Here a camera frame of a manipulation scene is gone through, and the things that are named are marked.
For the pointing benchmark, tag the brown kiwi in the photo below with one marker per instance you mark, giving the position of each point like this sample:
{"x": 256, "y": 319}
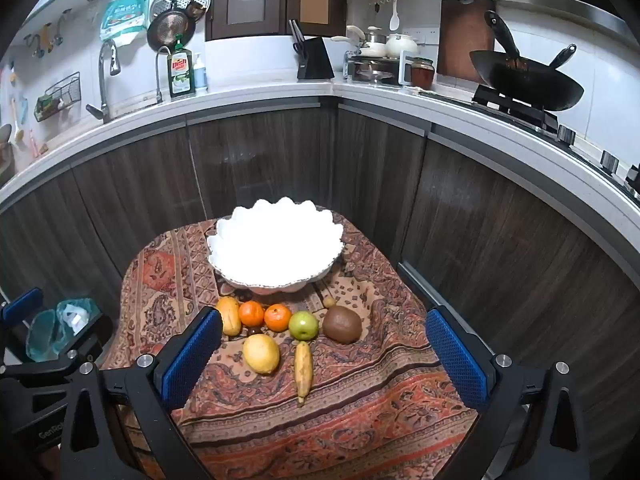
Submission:
{"x": 342, "y": 325}

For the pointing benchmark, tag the patterned orange tablecloth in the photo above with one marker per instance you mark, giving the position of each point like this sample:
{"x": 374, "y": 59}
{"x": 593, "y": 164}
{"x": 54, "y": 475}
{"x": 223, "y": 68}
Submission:
{"x": 350, "y": 410}

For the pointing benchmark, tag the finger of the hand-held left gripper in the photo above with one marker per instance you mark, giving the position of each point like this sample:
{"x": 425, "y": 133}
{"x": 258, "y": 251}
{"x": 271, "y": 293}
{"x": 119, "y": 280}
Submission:
{"x": 20, "y": 305}
{"x": 95, "y": 337}

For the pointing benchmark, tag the teal plastic package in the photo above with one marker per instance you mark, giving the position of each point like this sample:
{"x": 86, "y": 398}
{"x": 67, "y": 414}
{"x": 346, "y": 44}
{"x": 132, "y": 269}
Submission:
{"x": 125, "y": 12}

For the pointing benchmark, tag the yellow mango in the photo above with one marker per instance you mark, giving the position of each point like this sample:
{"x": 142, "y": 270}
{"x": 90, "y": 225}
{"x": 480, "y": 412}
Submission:
{"x": 229, "y": 316}

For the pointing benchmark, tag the colourful hanging kitchen tools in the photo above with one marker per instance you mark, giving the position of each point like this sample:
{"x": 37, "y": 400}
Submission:
{"x": 17, "y": 120}

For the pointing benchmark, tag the chrome kitchen faucet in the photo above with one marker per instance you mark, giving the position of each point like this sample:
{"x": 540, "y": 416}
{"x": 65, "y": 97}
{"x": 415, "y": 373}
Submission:
{"x": 103, "y": 75}

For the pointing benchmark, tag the brown wooden cutting board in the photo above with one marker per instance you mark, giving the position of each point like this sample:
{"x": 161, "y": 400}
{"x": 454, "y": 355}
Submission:
{"x": 462, "y": 40}

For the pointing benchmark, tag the yellow lemon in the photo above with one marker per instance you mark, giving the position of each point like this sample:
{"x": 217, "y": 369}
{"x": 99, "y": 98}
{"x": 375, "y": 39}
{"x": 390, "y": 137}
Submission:
{"x": 261, "y": 354}

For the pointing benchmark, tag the white scalloped bowl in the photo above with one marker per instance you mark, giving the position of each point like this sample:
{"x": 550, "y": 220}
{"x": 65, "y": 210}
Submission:
{"x": 275, "y": 250}

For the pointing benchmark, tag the small tan longan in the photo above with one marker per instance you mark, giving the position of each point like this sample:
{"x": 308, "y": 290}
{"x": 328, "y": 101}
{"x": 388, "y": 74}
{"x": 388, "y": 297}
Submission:
{"x": 329, "y": 302}

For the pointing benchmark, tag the white spatula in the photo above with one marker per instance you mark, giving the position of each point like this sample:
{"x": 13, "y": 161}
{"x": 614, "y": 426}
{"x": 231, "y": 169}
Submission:
{"x": 394, "y": 20}

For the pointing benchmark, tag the black gas stove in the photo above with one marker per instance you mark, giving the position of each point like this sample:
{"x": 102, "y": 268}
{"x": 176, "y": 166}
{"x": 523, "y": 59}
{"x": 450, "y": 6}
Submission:
{"x": 510, "y": 107}

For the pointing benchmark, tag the black wok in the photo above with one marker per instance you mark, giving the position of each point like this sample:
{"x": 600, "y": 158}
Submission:
{"x": 530, "y": 85}

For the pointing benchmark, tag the stove knob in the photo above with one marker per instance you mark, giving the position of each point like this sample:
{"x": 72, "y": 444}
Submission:
{"x": 633, "y": 173}
{"x": 610, "y": 160}
{"x": 567, "y": 134}

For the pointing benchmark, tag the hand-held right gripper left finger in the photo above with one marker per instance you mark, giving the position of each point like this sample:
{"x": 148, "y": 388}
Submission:
{"x": 192, "y": 360}

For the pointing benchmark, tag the copper frying pan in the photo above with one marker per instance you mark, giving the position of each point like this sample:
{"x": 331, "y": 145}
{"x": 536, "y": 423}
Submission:
{"x": 170, "y": 32}

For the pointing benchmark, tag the white pump soap bottle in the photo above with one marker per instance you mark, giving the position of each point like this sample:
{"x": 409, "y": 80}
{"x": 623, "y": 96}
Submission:
{"x": 200, "y": 76}

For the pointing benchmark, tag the small yellow banana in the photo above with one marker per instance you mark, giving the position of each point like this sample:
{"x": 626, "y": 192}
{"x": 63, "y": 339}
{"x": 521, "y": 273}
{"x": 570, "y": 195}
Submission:
{"x": 303, "y": 370}

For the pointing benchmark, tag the thin chrome water tap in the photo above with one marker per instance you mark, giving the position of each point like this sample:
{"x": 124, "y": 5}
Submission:
{"x": 159, "y": 75}

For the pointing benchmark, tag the orange tangerine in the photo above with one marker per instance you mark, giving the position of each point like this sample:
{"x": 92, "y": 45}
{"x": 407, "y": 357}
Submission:
{"x": 277, "y": 318}
{"x": 251, "y": 314}

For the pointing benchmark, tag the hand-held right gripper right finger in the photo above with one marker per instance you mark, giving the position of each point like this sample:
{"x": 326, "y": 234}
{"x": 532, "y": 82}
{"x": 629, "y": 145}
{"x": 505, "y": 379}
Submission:
{"x": 457, "y": 360}

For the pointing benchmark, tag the black knife block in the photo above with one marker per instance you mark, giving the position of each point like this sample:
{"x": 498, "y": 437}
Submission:
{"x": 316, "y": 60}

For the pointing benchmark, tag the glass jar with red contents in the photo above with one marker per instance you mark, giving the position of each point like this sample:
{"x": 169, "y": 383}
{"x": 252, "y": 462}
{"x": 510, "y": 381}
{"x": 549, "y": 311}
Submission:
{"x": 421, "y": 74}

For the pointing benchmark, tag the green apple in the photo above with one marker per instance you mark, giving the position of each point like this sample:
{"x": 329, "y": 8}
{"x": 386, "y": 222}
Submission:
{"x": 303, "y": 326}

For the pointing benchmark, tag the trash bin with teal bag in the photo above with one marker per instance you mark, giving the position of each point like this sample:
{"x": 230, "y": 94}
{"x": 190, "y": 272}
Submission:
{"x": 50, "y": 332}

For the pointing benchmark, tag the hanging wall utensils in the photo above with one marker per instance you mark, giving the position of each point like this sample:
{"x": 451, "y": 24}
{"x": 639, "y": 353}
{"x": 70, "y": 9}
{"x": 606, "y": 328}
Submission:
{"x": 45, "y": 35}

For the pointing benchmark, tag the green dish soap bottle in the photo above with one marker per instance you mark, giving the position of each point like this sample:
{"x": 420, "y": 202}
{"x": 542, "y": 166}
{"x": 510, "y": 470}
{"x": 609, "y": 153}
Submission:
{"x": 181, "y": 72}

